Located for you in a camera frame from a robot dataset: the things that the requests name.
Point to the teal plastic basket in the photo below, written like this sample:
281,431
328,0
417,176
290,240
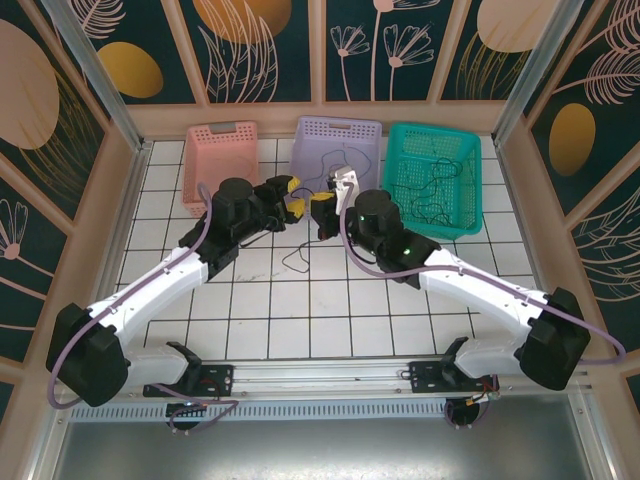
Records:
450,200

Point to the aluminium frame post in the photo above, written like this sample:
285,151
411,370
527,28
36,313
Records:
537,75
97,80

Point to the aluminium mounting rail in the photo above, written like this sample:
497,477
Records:
320,372

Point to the purple plastic basket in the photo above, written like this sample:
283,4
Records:
320,145

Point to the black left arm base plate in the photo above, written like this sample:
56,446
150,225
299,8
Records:
217,377

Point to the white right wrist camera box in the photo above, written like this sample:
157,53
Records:
345,182

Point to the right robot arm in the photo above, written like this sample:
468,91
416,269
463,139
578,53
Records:
480,295

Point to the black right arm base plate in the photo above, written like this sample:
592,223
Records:
425,377

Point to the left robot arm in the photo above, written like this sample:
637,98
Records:
160,285

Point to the pink plastic basket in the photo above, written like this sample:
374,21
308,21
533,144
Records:
210,165

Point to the grey metal sheet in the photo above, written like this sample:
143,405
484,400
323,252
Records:
320,450

